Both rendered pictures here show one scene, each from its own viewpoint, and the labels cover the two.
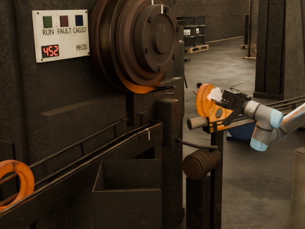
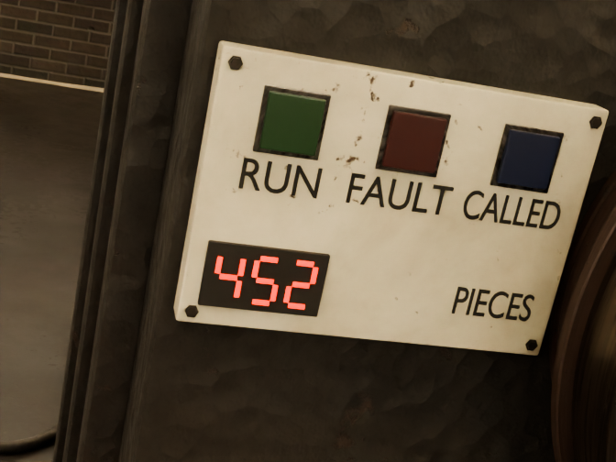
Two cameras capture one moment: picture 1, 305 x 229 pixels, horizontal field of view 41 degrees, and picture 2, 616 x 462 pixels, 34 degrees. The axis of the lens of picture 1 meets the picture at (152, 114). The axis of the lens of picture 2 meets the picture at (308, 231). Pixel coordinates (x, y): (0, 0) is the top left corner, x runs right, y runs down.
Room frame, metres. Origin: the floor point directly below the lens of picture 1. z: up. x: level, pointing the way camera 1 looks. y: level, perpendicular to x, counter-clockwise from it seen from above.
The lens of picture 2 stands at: (1.06, -0.04, 1.32)
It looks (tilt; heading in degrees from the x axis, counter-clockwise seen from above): 17 degrees down; 40
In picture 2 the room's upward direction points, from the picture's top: 12 degrees clockwise
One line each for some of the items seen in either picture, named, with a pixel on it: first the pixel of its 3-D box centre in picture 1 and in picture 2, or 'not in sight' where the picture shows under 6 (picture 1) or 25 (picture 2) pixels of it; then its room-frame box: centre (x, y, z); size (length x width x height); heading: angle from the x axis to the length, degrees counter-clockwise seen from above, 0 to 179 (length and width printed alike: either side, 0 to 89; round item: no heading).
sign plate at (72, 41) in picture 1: (63, 34); (391, 211); (1.58, 0.33, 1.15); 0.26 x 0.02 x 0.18; 145
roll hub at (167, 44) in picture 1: (158, 39); not in sight; (1.75, -0.03, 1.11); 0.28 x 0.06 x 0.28; 145
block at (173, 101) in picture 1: (167, 122); not in sight; (2.00, -0.07, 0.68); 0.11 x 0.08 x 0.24; 55
